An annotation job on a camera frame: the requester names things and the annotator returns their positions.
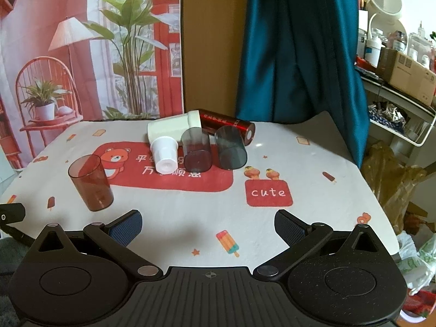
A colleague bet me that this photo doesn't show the yellow-brown plastic bag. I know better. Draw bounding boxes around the yellow-brown plastic bag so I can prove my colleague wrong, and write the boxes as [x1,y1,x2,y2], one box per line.
[360,140,428,234]

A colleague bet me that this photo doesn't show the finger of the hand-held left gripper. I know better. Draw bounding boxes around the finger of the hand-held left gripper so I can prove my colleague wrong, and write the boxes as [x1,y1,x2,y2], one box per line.
[0,203,26,226]

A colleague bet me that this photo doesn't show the small white cup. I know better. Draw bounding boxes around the small white cup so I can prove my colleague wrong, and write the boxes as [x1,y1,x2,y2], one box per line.
[150,136,178,174]

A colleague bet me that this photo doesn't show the red metallic cup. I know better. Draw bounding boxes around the red metallic cup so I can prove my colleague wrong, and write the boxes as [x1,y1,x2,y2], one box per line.
[198,108,256,147]

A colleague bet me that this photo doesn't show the dark grey transparent cup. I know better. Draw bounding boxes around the dark grey transparent cup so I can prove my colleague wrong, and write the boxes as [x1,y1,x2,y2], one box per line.
[214,125,248,170]

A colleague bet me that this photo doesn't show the brown transparent cup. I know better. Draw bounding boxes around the brown transparent cup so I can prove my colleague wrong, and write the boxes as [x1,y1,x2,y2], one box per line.
[68,154,114,212]

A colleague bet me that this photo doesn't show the dark grey rug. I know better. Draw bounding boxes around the dark grey rug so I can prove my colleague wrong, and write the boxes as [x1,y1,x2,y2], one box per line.
[0,237,36,317]

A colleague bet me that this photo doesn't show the printed wall cloth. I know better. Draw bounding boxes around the printed wall cloth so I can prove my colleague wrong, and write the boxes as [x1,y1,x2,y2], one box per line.
[0,0,186,171]

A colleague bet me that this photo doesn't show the white shelf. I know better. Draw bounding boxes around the white shelf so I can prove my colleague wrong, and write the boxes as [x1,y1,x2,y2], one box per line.
[354,64,436,148]

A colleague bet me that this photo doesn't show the white pump bottle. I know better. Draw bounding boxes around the white pump bottle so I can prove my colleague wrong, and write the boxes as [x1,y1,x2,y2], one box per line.
[365,29,385,69]

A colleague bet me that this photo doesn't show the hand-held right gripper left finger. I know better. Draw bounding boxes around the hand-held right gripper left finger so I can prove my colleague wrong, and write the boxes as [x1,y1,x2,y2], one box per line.
[34,209,163,277]

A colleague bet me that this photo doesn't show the brown wooden panel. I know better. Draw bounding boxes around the brown wooden panel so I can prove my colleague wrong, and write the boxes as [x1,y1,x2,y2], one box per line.
[180,0,251,117]

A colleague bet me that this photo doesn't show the clear bottle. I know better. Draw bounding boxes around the clear bottle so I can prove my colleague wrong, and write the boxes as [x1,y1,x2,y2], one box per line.
[407,22,430,67]

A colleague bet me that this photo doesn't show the cardboard box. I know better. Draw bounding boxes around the cardboard box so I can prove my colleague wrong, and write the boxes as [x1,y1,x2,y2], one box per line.
[377,47,436,107]

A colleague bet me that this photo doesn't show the large white cup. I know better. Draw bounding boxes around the large white cup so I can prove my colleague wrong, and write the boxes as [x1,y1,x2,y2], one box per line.
[147,110,202,143]

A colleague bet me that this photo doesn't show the red bag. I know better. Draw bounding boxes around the red bag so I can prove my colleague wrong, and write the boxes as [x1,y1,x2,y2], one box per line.
[404,289,436,319]

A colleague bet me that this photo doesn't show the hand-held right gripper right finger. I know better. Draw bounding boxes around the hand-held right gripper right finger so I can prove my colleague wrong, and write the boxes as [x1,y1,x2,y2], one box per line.
[253,209,386,276]

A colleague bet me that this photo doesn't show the teal curtain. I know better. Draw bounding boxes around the teal curtain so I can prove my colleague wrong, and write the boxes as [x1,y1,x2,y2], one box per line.
[235,0,371,170]

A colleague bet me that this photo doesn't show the white green plastic bag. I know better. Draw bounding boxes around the white green plastic bag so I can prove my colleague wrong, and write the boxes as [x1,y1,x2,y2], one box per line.
[395,231,436,296]

